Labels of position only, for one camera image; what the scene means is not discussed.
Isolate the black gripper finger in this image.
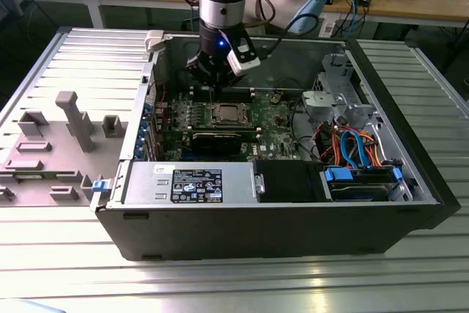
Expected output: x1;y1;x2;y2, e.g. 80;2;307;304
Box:
215;59;240;101
185;54;220;101

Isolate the silver CPU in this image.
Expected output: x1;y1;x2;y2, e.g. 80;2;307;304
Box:
218;106;241;119

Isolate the black RAM slot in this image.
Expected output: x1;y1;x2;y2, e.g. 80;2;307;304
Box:
190;128;262;141
190;93;254;104
190;123;261;131

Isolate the beige case latch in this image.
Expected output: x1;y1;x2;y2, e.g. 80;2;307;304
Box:
144;30;166;54

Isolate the black graphics card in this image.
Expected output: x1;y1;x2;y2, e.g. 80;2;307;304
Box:
189;130;243;157

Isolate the green motherboard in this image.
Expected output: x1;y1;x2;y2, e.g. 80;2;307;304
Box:
153;87;311;163

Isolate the silver metal drive cage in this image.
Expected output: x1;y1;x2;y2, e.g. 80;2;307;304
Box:
302;52;383;135

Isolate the white labelled box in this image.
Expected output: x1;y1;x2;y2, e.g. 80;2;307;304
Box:
317;15;339;38

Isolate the black plastic shroud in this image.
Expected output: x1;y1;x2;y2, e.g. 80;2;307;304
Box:
254;161;324;204

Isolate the silver power supply unit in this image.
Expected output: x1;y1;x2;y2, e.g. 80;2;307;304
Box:
123;161;258;206

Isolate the blue disk carrier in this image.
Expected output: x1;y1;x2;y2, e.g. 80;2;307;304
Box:
323;166;404;196

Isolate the black PC case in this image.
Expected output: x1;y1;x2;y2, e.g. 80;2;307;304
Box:
89;30;462;262

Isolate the grey parts rack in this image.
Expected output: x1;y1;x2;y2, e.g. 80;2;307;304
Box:
0;90;128;207

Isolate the grey hard disk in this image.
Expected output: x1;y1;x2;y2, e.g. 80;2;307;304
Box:
329;180;390;202

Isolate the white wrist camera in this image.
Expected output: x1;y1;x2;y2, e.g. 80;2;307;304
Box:
226;35;262;74

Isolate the black camera cable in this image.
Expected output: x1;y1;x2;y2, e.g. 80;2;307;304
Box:
256;12;320;62

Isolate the black looped wire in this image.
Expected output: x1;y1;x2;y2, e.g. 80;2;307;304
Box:
290;99;320;162

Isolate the blue cable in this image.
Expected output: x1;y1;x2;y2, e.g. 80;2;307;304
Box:
348;0;363;40

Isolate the blue wire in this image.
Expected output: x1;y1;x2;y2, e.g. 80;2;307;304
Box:
339;131;372;170

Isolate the orange wire bundle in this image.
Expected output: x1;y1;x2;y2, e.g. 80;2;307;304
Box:
318;125;386;168

